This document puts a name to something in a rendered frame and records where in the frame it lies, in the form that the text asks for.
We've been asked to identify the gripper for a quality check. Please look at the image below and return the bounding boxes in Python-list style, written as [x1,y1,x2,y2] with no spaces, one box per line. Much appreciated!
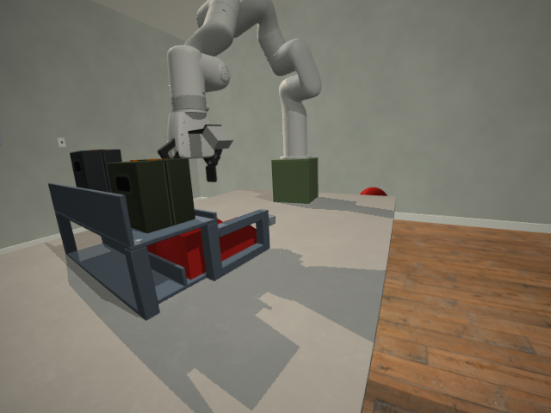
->
[158,109,222,182]

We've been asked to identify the grey metal shelf rack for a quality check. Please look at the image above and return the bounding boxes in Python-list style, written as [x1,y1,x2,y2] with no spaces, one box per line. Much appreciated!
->
[48,182,276,321]

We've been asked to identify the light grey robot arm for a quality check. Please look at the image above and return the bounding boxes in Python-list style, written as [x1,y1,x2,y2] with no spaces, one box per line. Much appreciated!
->
[167,0,322,159]

